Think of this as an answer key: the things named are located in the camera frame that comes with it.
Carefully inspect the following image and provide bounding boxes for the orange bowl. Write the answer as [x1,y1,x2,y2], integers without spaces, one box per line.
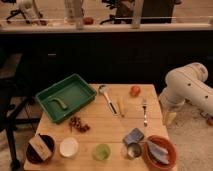
[143,135,177,171]

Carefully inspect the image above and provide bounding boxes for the red object on shelf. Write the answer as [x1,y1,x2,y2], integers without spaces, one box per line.
[83,17,94,25]

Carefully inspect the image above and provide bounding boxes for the metal cup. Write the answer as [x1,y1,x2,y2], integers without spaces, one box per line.
[127,143,142,159]

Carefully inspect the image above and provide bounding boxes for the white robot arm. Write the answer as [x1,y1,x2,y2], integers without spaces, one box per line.
[159,62,213,125]

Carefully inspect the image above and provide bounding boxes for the wooden box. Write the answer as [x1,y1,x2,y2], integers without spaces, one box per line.
[29,135,52,161]

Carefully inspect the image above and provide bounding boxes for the blue sponge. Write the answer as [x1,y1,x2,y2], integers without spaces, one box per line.
[123,128,144,145]

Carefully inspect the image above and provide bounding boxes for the blue grey cloth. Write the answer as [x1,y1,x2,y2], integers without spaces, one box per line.
[147,140,169,165]

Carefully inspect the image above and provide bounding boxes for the green plastic cup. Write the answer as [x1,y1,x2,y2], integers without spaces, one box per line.
[93,144,111,161]

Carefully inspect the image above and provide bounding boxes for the white paper cup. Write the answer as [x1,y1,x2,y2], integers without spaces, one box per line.
[59,137,79,158]

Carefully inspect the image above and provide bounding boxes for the silver fork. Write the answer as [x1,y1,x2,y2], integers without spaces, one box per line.
[142,98,148,127]

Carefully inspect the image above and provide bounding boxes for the black office chair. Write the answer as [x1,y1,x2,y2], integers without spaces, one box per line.
[0,53,41,171]

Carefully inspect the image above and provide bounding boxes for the green plastic tray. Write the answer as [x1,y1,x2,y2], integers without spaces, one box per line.
[36,74,97,124]

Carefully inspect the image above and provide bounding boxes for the bunch of red grapes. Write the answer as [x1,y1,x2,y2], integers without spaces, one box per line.
[69,117,90,133]

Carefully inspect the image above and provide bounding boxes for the metal spoon with dark handle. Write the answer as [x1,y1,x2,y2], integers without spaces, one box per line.
[98,84,117,115]

